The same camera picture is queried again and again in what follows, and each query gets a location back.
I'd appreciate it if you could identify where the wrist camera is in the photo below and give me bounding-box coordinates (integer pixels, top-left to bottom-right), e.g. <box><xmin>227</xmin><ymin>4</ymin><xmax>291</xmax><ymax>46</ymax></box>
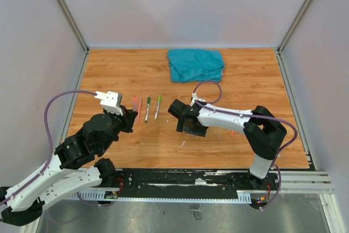
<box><xmin>94</xmin><ymin>91</ymin><xmax>123</xmax><ymax>116</ymax></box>
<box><xmin>190</xmin><ymin>92</ymin><xmax>206</xmax><ymax>106</ymax></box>

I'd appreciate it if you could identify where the grey slotted cable duct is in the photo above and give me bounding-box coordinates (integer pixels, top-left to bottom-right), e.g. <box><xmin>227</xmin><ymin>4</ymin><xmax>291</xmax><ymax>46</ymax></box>
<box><xmin>68</xmin><ymin>189</ymin><xmax>252</xmax><ymax>204</ymax></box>

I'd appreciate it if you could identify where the pink marker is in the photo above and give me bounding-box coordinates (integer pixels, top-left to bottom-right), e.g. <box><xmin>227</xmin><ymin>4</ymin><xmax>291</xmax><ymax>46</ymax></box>
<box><xmin>133</xmin><ymin>95</ymin><xmax>137</xmax><ymax>111</ymax></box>

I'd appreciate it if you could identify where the black tipped white pen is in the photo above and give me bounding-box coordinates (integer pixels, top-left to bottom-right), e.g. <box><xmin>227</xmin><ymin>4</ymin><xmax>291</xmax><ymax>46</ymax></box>
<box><xmin>145</xmin><ymin>97</ymin><xmax>151</xmax><ymax>123</ymax></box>

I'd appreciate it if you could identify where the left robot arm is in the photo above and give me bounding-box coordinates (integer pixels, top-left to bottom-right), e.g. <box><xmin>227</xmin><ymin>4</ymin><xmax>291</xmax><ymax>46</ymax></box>
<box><xmin>1</xmin><ymin>106</ymin><xmax>138</xmax><ymax>226</ymax></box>

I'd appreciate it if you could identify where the purple cable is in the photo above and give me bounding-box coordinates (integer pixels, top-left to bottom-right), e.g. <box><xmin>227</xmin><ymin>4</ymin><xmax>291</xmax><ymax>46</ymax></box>
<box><xmin>192</xmin><ymin>80</ymin><xmax>298</xmax><ymax>209</ymax></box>
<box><xmin>0</xmin><ymin>91</ymin><xmax>98</xmax><ymax>222</ymax></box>

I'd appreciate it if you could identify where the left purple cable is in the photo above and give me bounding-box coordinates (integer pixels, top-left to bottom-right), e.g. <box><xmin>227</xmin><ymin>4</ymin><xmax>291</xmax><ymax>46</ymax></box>
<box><xmin>0</xmin><ymin>91</ymin><xmax>98</xmax><ymax>222</ymax></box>

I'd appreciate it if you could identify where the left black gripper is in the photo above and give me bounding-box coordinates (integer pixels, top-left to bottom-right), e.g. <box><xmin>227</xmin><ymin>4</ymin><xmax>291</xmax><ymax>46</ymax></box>
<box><xmin>99</xmin><ymin>104</ymin><xmax>138</xmax><ymax>153</ymax></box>

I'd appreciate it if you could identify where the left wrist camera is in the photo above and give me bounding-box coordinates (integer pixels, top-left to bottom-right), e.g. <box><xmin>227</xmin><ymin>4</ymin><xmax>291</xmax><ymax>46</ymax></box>
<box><xmin>94</xmin><ymin>91</ymin><xmax>123</xmax><ymax>116</ymax></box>

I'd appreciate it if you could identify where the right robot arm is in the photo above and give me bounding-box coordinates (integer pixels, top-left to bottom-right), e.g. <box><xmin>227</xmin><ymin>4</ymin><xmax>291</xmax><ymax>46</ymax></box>
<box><xmin>168</xmin><ymin>99</ymin><xmax>287</xmax><ymax>189</ymax></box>

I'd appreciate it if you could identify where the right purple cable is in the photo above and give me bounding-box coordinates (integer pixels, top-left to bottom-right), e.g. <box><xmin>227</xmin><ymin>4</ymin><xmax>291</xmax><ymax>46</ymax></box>
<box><xmin>192</xmin><ymin>80</ymin><xmax>298</xmax><ymax>209</ymax></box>

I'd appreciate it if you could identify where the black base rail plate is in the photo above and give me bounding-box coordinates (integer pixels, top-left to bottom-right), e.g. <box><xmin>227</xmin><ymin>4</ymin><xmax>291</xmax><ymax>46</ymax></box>
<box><xmin>116</xmin><ymin>168</ymin><xmax>280</xmax><ymax>200</ymax></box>

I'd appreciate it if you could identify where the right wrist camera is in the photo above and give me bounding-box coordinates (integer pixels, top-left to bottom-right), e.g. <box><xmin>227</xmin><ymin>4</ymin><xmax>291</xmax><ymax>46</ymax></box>
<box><xmin>190</xmin><ymin>92</ymin><xmax>206</xmax><ymax>106</ymax></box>

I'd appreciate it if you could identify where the white pen yellow-green tip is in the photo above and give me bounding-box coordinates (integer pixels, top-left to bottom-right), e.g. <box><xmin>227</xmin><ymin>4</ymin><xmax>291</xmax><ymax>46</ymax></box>
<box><xmin>154</xmin><ymin>95</ymin><xmax>161</xmax><ymax>121</ymax></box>

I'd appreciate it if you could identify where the teal folded cloth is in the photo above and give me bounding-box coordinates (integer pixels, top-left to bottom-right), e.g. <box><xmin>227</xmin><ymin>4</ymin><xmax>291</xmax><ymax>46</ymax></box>
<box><xmin>167</xmin><ymin>49</ymin><xmax>225</xmax><ymax>83</ymax></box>

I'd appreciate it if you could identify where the pink pen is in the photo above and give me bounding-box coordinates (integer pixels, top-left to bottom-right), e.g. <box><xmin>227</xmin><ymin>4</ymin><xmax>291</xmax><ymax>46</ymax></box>
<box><xmin>136</xmin><ymin>98</ymin><xmax>142</xmax><ymax>124</ymax></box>

